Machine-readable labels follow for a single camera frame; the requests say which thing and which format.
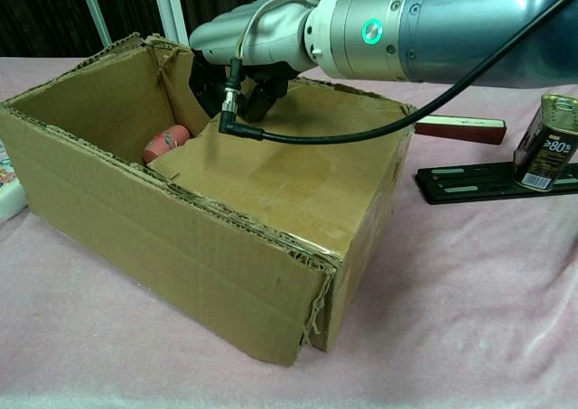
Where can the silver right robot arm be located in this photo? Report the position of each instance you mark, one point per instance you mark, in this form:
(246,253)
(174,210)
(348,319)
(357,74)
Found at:
(429,25)

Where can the pink fleece tablecloth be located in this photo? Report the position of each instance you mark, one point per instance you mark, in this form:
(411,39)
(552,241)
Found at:
(135,373)

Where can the black slotted metal bracket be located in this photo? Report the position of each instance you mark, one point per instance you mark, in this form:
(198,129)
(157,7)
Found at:
(469,183)

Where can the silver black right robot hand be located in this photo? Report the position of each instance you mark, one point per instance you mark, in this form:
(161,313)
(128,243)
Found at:
(275,34)

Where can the slanted white frame post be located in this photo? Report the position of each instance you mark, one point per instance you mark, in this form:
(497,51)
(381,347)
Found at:
(94,7)

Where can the black pleated curtain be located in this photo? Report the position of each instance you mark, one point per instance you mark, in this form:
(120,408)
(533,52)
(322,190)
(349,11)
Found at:
(45,12)

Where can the pink patterned cup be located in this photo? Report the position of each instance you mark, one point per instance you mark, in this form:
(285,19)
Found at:
(165,145)

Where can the red block with white face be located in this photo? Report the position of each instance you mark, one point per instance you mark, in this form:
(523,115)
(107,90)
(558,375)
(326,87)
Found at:
(469,131)

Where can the gold black tin can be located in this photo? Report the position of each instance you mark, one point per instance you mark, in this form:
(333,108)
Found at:
(542,156)

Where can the brown cardboard box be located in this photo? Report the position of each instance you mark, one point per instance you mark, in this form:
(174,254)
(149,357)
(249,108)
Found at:
(180,255)

